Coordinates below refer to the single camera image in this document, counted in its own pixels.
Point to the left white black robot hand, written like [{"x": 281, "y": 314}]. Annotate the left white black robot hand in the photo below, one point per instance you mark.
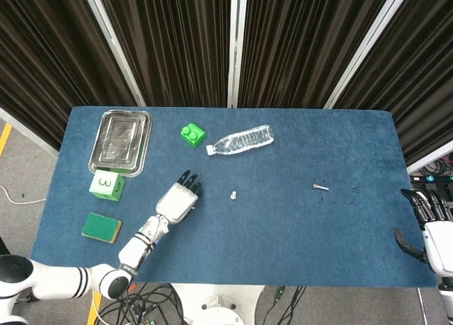
[{"x": 177, "y": 201}]

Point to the blue felt table cloth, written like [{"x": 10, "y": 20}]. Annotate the blue felt table cloth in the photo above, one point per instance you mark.
[{"x": 265, "y": 240}]

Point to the dark pleated curtain panel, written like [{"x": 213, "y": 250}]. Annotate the dark pleated curtain panel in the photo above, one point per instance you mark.
[
  {"x": 421, "y": 73},
  {"x": 170, "y": 41},
  {"x": 301, "y": 41},
  {"x": 46, "y": 56}
]

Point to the green numbered foam die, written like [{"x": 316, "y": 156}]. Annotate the green numbered foam die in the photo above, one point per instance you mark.
[{"x": 104, "y": 185}]

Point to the clear plastic water bottle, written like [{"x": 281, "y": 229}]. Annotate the clear plastic water bottle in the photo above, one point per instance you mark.
[{"x": 244, "y": 140}]

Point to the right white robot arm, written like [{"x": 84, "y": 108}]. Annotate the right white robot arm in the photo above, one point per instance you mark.
[{"x": 446, "y": 293}]

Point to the rectangular stainless steel tray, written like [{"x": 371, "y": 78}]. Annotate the rectangular stainless steel tray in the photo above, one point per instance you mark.
[{"x": 118, "y": 142}]

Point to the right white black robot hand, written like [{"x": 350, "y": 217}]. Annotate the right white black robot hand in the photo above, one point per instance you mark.
[{"x": 439, "y": 247}]

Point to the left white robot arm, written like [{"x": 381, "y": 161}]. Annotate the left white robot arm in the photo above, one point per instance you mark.
[{"x": 60, "y": 280}]

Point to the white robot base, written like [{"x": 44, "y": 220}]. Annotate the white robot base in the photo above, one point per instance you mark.
[{"x": 217, "y": 305}]

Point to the black power strip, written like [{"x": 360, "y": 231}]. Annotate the black power strip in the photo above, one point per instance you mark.
[{"x": 430, "y": 183}]

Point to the white partition post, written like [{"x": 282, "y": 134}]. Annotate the white partition post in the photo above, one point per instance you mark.
[
  {"x": 368, "y": 45},
  {"x": 236, "y": 45},
  {"x": 113, "y": 45}
]

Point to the green toy building block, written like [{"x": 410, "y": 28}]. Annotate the green toy building block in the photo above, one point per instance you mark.
[{"x": 194, "y": 137}]

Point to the silver bolt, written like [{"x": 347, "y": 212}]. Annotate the silver bolt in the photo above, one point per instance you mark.
[
  {"x": 233, "y": 196},
  {"x": 320, "y": 187}
]

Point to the green yellow sponge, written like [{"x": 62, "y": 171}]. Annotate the green yellow sponge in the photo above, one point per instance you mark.
[{"x": 101, "y": 227}]

